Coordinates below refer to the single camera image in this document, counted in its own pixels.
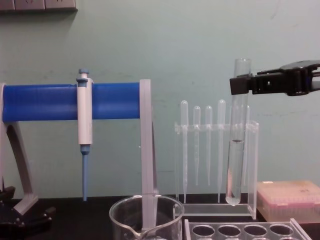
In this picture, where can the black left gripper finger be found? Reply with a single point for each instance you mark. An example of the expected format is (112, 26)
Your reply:
(7, 200)
(30, 226)

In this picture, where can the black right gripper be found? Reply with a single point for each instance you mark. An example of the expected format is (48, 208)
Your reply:
(303, 77)

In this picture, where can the clear glass test tube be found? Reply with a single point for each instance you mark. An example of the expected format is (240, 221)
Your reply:
(236, 162)

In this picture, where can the clear glass beaker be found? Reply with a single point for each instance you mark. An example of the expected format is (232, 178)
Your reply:
(120, 220)

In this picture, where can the clear acrylic pipette rack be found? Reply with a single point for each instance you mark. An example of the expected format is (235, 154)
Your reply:
(252, 175)

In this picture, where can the blue and grey pipette stand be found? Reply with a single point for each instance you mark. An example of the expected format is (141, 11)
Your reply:
(37, 105)

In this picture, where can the white and blue micropipette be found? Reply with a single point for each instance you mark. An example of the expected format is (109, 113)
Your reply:
(84, 120)

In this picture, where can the pink pipette tip box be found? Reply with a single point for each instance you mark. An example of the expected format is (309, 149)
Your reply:
(287, 195)

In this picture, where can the clear acrylic test tube rack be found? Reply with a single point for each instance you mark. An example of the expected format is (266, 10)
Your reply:
(215, 219)

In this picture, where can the grey wall socket panel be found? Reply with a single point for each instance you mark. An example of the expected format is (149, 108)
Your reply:
(37, 3)

